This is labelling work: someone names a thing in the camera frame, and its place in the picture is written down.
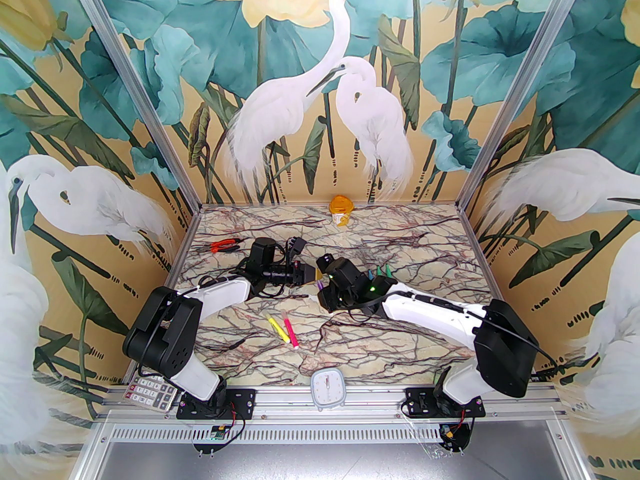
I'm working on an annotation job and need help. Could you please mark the pink marker pen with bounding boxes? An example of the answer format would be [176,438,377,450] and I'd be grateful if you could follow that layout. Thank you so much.
[282,312,301,350]

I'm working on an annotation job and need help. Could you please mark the yellow highlighter pen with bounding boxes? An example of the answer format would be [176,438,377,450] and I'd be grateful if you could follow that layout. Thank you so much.
[264,312,292,345]

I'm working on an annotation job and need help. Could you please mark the yellow lidded plastic cup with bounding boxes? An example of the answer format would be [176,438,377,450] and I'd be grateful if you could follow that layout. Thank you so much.
[328,195,357,228]

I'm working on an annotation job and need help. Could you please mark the white square kitchen timer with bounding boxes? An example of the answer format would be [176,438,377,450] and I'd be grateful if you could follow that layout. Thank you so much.
[309,366,347,411]

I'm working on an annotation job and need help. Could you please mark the grey perforated metal panel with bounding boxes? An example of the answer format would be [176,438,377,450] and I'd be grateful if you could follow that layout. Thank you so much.
[75,420,640,480]

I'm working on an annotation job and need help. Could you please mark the grey desk calculator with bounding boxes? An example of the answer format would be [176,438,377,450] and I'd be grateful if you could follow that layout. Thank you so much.
[122,373,180,415]

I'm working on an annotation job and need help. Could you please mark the red handled pliers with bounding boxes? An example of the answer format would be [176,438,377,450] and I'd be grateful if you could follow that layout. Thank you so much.
[209,238,247,255]

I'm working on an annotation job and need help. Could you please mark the aluminium table frame rail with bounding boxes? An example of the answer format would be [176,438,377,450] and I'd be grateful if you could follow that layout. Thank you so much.
[97,385,573,421]

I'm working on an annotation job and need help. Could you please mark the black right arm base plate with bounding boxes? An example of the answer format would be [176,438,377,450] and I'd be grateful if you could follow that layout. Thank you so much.
[403,386,487,420]

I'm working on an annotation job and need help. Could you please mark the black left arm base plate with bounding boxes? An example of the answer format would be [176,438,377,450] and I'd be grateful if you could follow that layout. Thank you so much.
[176,387,257,421]

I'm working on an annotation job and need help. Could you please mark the small circuit board with wires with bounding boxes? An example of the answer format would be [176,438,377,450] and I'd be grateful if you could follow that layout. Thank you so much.
[192,417,247,455]
[438,420,475,455]

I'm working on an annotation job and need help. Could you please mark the aluminium frame post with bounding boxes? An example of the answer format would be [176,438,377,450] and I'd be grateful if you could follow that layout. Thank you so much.
[64,0,202,210]
[456,0,587,210]

